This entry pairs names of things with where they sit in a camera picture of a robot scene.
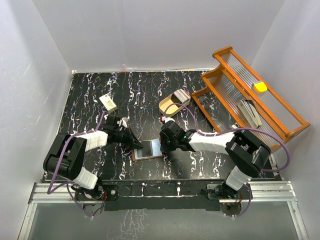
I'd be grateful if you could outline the aluminium frame profile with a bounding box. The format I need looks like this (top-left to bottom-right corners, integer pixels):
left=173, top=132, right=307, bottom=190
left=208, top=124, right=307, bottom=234
left=18, top=181, right=308, bottom=240

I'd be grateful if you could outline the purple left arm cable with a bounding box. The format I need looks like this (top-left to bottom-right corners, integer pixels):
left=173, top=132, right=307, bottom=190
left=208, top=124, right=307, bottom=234
left=46, top=111, right=110, bottom=218

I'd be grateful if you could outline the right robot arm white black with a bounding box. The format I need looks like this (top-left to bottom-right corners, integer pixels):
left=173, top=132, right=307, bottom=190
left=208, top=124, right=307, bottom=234
left=159, top=120, right=272, bottom=199

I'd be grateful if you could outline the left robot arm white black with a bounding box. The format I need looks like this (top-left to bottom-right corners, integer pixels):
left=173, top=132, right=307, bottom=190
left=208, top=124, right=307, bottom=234
left=43, top=114, right=143, bottom=200

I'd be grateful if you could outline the large grey black stapler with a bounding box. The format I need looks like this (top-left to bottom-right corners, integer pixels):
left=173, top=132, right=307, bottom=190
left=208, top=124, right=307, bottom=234
left=237, top=99, right=263, bottom=128

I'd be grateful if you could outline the white staples box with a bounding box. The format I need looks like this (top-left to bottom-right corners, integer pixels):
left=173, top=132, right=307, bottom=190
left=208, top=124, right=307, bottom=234
left=99, top=94, right=118, bottom=113

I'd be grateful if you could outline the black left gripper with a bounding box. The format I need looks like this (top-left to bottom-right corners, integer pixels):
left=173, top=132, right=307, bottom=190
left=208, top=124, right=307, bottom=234
left=113, top=126, right=143, bottom=150

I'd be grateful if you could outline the yellow sticky note block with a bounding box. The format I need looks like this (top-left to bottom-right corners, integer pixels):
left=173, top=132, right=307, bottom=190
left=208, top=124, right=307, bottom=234
left=253, top=81, right=268, bottom=94

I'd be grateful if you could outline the orange leather card holder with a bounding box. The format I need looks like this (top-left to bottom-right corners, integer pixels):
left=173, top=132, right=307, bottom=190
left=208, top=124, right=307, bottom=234
left=131, top=138, right=165, bottom=162

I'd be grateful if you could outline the orange wooden tiered rack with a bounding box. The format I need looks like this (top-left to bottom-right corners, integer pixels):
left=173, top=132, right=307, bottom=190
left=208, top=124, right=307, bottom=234
left=191, top=46, right=310, bottom=144

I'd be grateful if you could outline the beige oval plastic tray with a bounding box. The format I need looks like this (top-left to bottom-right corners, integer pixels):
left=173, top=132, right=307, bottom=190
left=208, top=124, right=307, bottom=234
left=158, top=90, right=191, bottom=117

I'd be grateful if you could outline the black base rail with mounts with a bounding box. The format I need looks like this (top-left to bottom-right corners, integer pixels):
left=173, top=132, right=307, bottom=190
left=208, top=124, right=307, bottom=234
left=72, top=178, right=253, bottom=213

